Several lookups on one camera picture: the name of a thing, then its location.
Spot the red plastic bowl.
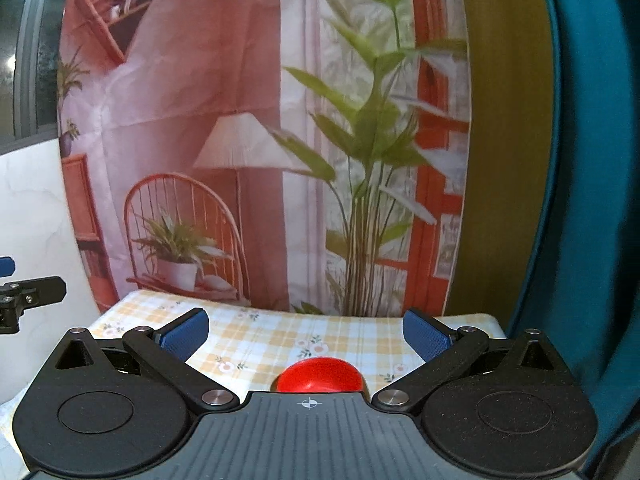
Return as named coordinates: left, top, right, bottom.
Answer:
left=270, top=356, right=371, bottom=395

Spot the olive green panel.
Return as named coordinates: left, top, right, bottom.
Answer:
left=444, top=0, right=559, bottom=319

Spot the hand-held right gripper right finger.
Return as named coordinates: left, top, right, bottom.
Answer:
left=372, top=308, right=571, bottom=414

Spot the yellow checked tablecloth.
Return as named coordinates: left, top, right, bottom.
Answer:
left=0, top=287, right=506, bottom=480

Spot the printed wall cloth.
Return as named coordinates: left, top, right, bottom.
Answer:
left=56, top=0, right=474, bottom=319

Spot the teal curtain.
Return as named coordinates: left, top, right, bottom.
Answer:
left=504, top=0, right=640, bottom=480

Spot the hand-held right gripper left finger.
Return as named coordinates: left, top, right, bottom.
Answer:
left=52, top=307, right=241, bottom=414

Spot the grey window frame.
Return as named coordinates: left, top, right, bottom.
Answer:
left=0, top=0, right=81, bottom=155

